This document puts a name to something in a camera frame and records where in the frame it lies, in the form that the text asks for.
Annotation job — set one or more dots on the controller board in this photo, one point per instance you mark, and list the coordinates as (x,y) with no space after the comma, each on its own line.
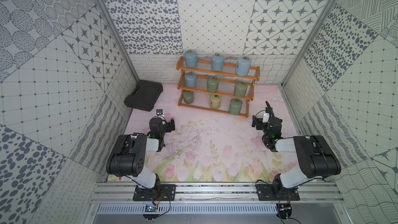
(150,212)
(284,211)

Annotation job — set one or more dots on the right controller board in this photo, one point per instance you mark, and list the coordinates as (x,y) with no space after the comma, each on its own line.
(284,211)

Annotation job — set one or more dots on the green canister bottom left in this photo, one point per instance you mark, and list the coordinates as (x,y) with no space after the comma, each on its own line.
(188,96)

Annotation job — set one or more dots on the black plastic tool case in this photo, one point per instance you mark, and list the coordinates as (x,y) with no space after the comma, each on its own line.
(144,96)

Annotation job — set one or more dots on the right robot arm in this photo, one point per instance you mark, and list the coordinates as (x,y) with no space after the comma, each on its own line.
(314,155)

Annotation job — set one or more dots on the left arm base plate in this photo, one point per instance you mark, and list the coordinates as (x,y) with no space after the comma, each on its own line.
(154,192)

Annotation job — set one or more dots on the wooden three-tier shelf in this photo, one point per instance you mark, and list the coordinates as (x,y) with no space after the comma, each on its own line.
(227,79)

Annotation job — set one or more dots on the green canister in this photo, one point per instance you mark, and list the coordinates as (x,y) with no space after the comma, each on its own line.
(235,106)
(240,89)
(212,84)
(188,96)

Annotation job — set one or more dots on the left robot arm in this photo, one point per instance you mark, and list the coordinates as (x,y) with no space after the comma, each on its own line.
(127,158)

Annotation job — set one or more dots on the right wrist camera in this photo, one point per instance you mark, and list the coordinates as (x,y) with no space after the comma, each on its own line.
(265,117)

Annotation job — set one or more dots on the yellow-green canister bottom centre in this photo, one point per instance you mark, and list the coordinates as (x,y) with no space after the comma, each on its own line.
(215,101)

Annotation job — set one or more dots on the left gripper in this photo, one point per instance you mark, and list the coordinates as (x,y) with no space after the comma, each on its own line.
(168,125)

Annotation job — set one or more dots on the aluminium mounting rail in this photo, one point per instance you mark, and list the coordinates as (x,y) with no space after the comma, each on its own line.
(125,192)

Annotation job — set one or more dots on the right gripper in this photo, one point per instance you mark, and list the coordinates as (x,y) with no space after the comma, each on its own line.
(254,121)

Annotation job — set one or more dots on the green canister bottom right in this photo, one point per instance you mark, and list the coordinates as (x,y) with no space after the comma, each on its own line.
(235,106)

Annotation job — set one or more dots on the blue canister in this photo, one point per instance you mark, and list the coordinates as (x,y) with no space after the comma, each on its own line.
(243,66)
(217,62)
(190,79)
(191,58)

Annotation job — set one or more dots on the left controller board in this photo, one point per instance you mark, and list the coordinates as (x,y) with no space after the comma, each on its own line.
(150,212)

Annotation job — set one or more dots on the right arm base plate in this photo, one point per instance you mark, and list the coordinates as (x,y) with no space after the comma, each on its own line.
(267,192)

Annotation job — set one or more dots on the green canister middle centre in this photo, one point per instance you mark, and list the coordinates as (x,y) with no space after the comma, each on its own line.
(212,84)

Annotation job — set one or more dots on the green canister middle right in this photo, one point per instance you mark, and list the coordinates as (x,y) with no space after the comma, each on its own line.
(240,89)

